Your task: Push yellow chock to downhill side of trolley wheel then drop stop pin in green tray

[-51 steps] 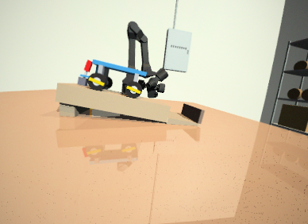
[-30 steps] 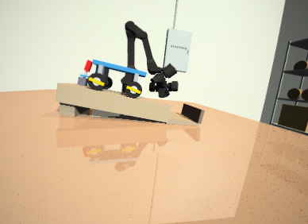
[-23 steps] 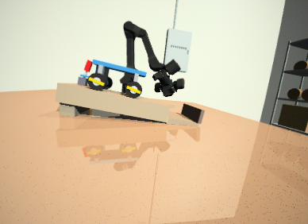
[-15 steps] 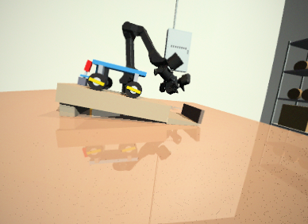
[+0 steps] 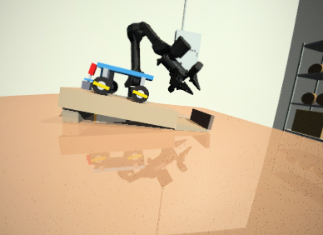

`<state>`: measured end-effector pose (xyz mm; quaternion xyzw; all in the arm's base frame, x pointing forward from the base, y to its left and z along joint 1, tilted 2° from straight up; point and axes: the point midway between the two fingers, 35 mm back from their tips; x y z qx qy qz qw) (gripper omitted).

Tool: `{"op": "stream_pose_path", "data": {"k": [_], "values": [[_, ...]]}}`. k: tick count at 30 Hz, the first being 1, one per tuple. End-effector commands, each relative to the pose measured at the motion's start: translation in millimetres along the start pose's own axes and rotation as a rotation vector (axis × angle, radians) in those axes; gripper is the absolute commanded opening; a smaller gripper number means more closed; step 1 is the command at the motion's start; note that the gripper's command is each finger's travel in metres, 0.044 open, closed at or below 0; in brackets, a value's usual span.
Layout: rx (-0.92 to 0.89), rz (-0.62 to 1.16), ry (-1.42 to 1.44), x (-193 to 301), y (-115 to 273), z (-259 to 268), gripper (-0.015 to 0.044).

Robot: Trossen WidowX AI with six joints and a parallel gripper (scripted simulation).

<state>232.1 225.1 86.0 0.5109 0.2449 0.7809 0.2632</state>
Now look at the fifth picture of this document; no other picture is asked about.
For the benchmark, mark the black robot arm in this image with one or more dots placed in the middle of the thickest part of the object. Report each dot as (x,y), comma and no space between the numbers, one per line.
(168,53)

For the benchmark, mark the red-headed metal pin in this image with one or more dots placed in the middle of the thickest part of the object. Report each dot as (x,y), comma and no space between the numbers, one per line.
(92,70)

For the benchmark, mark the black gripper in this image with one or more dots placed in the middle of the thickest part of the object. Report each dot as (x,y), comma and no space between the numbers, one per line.
(192,74)

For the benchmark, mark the tan wooden ramp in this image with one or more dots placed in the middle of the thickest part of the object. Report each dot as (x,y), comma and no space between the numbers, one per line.
(79,103)

